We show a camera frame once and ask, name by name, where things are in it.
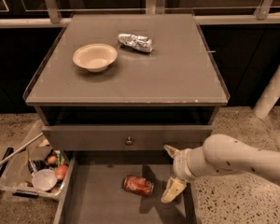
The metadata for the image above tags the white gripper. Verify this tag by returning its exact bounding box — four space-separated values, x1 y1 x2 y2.
161 145 197 203

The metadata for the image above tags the red coke can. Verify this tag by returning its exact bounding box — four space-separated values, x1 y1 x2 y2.
122 175 154 197

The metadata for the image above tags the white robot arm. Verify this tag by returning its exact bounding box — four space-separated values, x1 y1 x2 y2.
161 134 280 203

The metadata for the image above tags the round metal drawer knob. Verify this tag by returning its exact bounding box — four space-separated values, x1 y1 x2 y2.
125 137 133 146

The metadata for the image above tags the grey open middle drawer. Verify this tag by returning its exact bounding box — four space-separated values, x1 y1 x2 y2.
53 157 202 224

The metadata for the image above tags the grey drawer cabinet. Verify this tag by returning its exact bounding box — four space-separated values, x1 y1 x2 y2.
22 13 231 224

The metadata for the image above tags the grey top drawer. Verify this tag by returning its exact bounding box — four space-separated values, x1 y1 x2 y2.
43 125 213 151

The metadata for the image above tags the red apple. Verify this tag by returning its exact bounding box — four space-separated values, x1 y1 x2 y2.
55 165 68 180

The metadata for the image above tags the white slanted pole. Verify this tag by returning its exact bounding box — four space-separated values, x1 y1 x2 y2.
253 64 280 119

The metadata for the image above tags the orange fruit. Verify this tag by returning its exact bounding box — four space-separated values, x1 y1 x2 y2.
48 155 57 165

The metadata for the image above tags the white plastic bowl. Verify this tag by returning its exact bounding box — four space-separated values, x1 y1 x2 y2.
32 169 57 191

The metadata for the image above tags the crumpled silver foil bag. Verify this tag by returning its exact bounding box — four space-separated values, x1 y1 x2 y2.
118 34 153 53

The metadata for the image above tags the beige paper bowl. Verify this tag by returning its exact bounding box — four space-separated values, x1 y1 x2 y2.
73 44 118 73

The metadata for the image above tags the clear plastic storage bin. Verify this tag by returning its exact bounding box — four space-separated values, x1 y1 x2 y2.
0 120 73 200

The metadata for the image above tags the black snack packet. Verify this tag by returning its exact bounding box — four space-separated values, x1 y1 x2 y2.
28 160 48 175

